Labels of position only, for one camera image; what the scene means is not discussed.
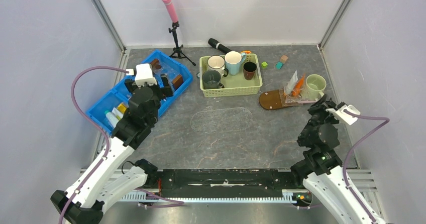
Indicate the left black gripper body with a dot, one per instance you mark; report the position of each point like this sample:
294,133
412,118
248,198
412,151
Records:
158,96

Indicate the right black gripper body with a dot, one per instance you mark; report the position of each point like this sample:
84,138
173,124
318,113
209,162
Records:
318,115

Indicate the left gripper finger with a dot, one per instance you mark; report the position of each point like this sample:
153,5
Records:
130,85
167,89

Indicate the clear textured toothbrush holder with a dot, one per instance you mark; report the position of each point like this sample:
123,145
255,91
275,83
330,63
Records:
288,100

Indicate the pale green ribbed mug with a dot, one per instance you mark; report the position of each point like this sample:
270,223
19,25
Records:
315,86

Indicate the orange toothpaste tube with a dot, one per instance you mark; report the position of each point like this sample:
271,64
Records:
297,89

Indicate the white toothpaste tube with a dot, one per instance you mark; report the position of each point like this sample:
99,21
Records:
291,84

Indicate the dark brown cup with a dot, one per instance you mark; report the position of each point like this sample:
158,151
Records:
249,70

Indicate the pink toothbrush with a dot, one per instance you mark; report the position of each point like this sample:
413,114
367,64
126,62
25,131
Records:
307,101

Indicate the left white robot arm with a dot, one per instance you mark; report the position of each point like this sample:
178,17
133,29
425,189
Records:
88,199

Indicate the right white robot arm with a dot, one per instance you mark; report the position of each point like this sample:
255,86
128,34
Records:
322,172

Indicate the brown oval wooden tray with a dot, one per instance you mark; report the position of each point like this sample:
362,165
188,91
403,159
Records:
270,100

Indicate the clear oval acrylic tray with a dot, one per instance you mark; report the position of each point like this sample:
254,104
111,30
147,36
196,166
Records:
221,120

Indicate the brown soap block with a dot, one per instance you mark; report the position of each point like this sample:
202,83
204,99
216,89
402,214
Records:
177,82

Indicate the yellow tube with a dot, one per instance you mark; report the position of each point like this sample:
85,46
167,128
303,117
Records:
122,107

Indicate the green capped white tube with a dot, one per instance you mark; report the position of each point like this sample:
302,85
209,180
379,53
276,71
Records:
112,119

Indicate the blue plastic divided bin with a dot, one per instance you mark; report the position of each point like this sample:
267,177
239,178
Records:
119,93

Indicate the black mini tripod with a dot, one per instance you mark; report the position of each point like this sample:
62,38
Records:
177,50

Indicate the dark grey mug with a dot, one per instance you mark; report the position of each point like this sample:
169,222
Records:
211,79

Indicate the cream mug brown rim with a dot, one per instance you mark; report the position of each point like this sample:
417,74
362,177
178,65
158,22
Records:
218,64

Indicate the black microphone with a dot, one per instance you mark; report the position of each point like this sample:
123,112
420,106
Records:
219,46

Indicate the pale green plastic basket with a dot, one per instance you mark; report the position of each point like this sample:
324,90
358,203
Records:
237,85

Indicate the light blue mug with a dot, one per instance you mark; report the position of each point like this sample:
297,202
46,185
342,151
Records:
234,61

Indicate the teal block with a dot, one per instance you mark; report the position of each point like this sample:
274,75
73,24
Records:
279,65

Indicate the brown wooden block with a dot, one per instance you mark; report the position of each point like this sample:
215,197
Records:
284,59

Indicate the green cube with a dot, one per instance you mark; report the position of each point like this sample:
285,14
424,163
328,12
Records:
264,65

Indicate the pink microphone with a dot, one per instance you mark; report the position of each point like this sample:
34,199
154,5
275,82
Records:
171,10

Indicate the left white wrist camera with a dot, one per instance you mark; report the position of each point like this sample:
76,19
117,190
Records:
143,75

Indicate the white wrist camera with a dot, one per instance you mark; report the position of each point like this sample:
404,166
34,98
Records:
347,114
143,75

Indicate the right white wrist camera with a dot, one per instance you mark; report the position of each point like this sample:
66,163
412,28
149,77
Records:
347,114

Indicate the white comb cable duct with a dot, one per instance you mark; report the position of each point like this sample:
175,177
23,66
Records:
139,196

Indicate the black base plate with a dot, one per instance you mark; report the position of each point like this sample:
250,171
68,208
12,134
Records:
220,183

